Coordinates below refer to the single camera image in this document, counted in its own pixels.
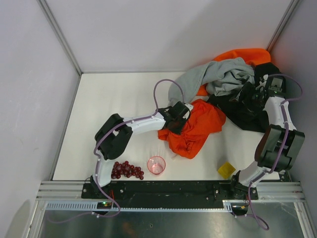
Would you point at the red grape bunch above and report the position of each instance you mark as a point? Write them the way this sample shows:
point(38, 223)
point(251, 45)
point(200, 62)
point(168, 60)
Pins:
point(126, 170)

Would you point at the aluminium frame rail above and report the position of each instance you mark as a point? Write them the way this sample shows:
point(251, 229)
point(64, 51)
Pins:
point(267, 191)

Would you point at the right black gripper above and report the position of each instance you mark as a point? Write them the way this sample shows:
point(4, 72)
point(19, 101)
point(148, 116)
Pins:
point(244, 91)

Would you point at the yellow block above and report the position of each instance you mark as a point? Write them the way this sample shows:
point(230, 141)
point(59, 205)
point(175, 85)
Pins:
point(226, 170)

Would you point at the pink plastic cup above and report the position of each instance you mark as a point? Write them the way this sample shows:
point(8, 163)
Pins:
point(156, 165)

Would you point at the black cloth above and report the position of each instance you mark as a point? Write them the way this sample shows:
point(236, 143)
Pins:
point(248, 119)

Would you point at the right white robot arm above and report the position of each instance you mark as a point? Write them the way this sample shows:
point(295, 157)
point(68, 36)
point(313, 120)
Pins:
point(280, 144)

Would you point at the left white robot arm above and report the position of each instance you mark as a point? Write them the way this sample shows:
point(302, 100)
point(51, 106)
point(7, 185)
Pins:
point(115, 134)

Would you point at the orange cloth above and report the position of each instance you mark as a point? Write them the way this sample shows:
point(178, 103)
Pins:
point(204, 120)
point(252, 57)

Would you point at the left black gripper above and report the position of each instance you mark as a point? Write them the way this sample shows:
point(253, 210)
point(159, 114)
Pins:
point(174, 124)

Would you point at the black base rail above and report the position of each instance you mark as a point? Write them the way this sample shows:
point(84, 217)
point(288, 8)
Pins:
point(187, 194)

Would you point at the grey hooded sweatshirt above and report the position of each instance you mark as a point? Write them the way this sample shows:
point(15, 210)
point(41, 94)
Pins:
point(220, 77)

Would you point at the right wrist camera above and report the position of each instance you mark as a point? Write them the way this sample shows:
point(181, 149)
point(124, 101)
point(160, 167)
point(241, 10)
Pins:
point(275, 85)

